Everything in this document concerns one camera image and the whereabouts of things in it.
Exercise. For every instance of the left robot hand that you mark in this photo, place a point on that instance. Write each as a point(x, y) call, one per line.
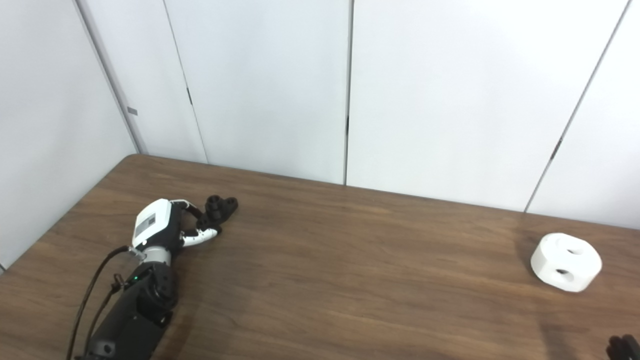
point(152, 225)

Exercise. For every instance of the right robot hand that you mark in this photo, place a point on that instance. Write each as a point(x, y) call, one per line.
point(625, 349)

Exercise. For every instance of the black flanged holder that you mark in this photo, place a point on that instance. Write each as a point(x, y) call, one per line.
point(220, 209)

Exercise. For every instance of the round white plastic piece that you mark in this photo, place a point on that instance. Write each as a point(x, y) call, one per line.
point(550, 262)

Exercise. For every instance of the small grey wall tag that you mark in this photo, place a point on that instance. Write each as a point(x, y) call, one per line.
point(132, 110)

